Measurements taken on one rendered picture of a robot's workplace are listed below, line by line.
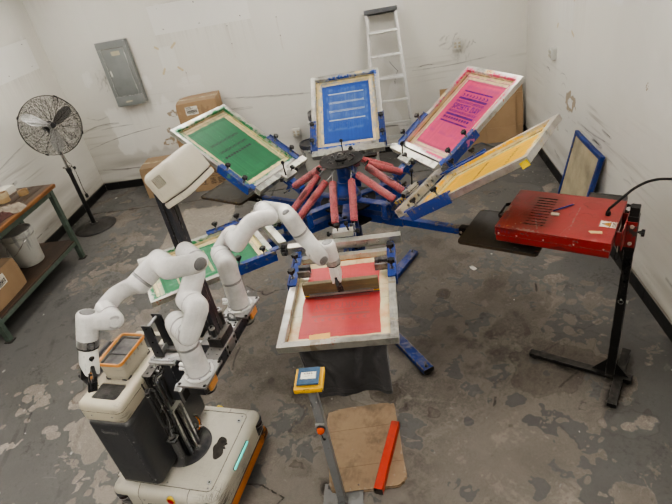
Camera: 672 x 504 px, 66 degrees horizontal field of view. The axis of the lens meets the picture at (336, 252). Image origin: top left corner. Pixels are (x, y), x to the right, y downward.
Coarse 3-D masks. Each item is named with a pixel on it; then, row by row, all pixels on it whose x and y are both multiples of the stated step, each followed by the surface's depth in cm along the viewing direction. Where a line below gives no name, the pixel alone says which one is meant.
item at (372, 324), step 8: (360, 264) 300; (368, 264) 298; (344, 272) 296; (352, 272) 294; (360, 272) 293; (368, 272) 292; (376, 272) 290; (376, 296) 272; (376, 304) 266; (376, 312) 261; (344, 320) 260; (352, 320) 259; (360, 320) 258; (368, 320) 257; (376, 320) 256; (344, 328) 255; (352, 328) 254; (360, 328) 253; (368, 328) 252; (376, 328) 251
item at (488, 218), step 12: (372, 216) 354; (396, 216) 345; (480, 216) 323; (492, 216) 320; (432, 228) 332; (444, 228) 327; (456, 228) 322; (468, 228) 313; (480, 228) 311; (492, 228) 309; (468, 240) 302; (480, 240) 300; (492, 240) 298; (516, 252) 286; (528, 252) 282
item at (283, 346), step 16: (304, 256) 310; (352, 256) 304; (368, 256) 304; (288, 304) 273; (288, 320) 261; (288, 336) 256; (352, 336) 243; (368, 336) 241; (384, 336) 239; (288, 352) 246
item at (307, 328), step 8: (312, 272) 301; (320, 272) 300; (328, 272) 298; (312, 280) 294; (320, 280) 293; (304, 304) 277; (312, 304) 275; (304, 312) 271; (304, 320) 265; (336, 320) 261; (304, 328) 260; (312, 328) 259; (320, 328) 258; (328, 328) 257; (336, 328) 256; (304, 336) 255
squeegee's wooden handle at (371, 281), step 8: (328, 280) 274; (344, 280) 272; (352, 280) 271; (360, 280) 271; (368, 280) 270; (376, 280) 270; (304, 288) 276; (312, 288) 275; (320, 288) 275; (328, 288) 275; (336, 288) 274; (344, 288) 274; (352, 288) 274; (360, 288) 274; (376, 288) 273
